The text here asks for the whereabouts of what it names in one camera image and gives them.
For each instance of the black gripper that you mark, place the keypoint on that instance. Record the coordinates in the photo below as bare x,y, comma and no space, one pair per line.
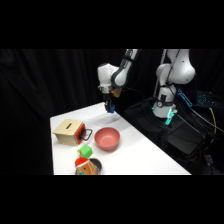
107,96

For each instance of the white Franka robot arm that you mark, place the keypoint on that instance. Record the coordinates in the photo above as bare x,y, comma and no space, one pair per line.
178,71

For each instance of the pink bowl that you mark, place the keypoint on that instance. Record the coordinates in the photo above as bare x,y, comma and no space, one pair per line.
107,139

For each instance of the green cube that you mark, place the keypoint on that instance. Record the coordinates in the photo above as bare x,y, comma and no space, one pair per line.
86,150

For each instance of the wooden box with slot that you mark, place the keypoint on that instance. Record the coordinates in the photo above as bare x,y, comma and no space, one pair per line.
66,132

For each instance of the dark round metal tin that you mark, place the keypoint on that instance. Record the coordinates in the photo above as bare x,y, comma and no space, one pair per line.
98,165

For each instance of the green base light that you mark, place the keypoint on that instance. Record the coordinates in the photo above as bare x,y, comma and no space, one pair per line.
169,117

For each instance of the gingerbread plush with red hat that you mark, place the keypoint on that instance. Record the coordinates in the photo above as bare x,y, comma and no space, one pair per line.
85,166

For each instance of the black robot stand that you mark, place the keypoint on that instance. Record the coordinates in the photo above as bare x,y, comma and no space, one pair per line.
173,136

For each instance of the black device with teal lights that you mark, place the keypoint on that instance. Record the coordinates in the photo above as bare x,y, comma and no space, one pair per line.
205,98

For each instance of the tan wrist camera box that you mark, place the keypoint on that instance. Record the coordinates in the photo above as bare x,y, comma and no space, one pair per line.
116,92

